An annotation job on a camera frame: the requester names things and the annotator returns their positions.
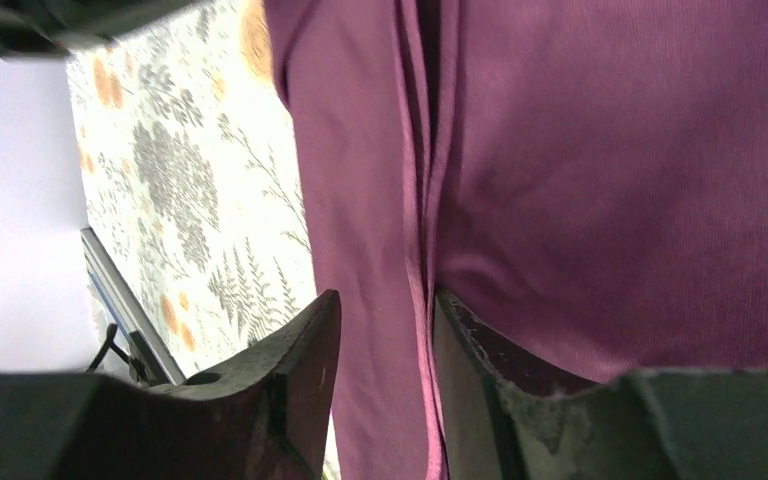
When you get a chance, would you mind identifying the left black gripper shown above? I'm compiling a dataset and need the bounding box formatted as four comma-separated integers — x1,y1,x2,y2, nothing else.
0,0,192,59

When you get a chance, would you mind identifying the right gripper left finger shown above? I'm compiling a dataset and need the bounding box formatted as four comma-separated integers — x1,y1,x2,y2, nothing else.
0,290,341,479

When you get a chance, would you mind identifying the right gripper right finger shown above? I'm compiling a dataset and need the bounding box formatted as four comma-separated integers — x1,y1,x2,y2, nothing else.
434,292,768,479

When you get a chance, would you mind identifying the purple cloth napkin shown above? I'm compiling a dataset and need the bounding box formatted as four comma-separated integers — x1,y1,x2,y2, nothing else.
265,1,768,479

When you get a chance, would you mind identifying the floral patterned tablecloth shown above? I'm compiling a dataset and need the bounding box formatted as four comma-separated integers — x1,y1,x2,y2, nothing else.
66,1,316,376

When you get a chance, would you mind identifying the left aluminium frame post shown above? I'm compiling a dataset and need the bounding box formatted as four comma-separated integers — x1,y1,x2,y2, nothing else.
81,228,185,386

